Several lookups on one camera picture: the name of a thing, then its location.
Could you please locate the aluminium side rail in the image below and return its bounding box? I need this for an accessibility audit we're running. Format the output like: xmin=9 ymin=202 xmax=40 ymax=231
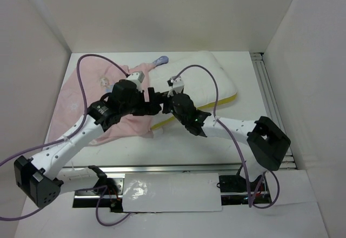
xmin=250 ymin=51 xmax=298 ymax=170

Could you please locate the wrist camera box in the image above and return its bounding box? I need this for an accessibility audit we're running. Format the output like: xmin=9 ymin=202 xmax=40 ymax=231
xmin=167 ymin=76 xmax=184 ymax=97
xmin=127 ymin=71 xmax=145 ymax=86

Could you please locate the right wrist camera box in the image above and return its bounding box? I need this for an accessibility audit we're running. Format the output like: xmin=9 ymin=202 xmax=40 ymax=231
xmin=167 ymin=76 xmax=184 ymax=97

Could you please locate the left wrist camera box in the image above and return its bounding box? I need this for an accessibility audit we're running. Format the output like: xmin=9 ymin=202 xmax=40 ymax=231
xmin=127 ymin=71 xmax=145 ymax=86

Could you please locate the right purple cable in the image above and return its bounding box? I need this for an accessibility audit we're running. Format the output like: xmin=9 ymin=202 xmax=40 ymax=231
xmin=172 ymin=64 xmax=279 ymax=209

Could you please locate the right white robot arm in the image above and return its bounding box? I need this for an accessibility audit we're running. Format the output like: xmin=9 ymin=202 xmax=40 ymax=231
xmin=163 ymin=94 xmax=291 ymax=190

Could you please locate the pink blue printed pillowcase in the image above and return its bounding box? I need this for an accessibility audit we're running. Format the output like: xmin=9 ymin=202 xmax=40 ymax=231
xmin=48 ymin=55 xmax=170 ymax=146

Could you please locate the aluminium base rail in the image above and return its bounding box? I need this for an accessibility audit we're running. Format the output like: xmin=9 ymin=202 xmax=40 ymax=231
xmin=42 ymin=163 xmax=272 ymax=208

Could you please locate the white pillow yellow trim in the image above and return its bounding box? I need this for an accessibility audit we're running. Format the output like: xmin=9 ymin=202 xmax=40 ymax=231
xmin=147 ymin=50 xmax=238 ymax=137

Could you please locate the purple cable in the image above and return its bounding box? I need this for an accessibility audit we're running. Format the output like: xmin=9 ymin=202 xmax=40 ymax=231
xmin=172 ymin=64 xmax=279 ymax=209
xmin=0 ymin=54 xmax=130 ymax=221

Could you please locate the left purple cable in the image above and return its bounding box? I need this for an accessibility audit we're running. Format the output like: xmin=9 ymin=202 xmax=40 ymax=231
xmin=0 ymin=54 xmax=130 ymax=221

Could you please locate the white cover sheet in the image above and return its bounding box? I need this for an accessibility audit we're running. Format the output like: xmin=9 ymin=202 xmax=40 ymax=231
xmin=122 ymin=173 xmax=222 ymax=213

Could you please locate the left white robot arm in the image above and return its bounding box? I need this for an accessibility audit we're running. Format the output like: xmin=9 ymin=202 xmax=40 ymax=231
xmin=14 ymin=80 xmax=168 ymax=208

